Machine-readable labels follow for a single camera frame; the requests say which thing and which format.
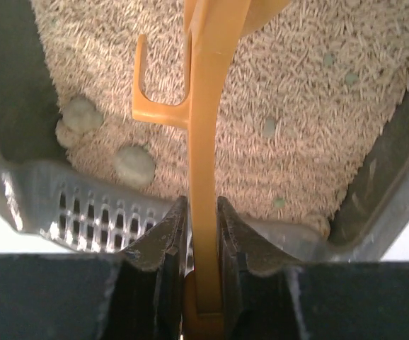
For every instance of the dark grey litter box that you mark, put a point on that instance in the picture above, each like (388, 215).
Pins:
(212, 30)

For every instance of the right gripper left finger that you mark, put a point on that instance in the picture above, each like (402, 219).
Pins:
(132, 294)

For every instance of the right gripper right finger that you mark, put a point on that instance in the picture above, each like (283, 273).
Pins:
(296, 283)

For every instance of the yellow litter scoop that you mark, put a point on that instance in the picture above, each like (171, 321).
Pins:
(218, 278)

